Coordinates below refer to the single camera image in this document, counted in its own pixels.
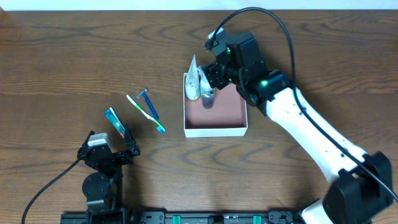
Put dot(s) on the clear spray bottle blue liquid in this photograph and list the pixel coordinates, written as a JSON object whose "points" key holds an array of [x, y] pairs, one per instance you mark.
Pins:
{"points": [[206, 91]]}

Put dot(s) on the blue disposable razor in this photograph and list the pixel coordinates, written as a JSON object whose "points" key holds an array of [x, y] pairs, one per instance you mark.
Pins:
{"points": [[143, 94]]}

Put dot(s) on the green toothpaste tube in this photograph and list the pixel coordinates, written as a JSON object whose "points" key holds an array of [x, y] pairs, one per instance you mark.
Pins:
{"points": [[111, 115]]}

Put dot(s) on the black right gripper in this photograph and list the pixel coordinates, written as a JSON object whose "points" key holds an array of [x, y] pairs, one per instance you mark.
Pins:
{"points": [[214, 75]]}

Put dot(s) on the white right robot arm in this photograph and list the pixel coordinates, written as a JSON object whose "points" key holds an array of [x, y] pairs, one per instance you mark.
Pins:
{"points": [[359, 182]]}

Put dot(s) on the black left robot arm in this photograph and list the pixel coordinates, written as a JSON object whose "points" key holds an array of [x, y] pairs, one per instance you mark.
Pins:
{"points": [[103, 188]]}

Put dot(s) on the white cardboard box pink inside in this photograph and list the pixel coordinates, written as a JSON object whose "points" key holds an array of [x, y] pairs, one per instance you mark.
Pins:
{"points": [[226, 118]]}

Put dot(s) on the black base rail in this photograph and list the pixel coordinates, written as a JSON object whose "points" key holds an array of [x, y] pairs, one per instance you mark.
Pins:
{"points": [[159, 217]]}

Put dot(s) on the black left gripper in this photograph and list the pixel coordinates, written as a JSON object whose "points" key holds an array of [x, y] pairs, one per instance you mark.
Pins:
{"points": [[113, 156]]}

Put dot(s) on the green white toothbrush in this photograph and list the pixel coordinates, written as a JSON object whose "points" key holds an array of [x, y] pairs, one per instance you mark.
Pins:
{"points": [[159, 126]]}

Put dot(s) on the white cream tube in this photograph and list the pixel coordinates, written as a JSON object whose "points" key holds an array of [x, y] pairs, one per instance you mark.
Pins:
{"points": [[192, 81]]}

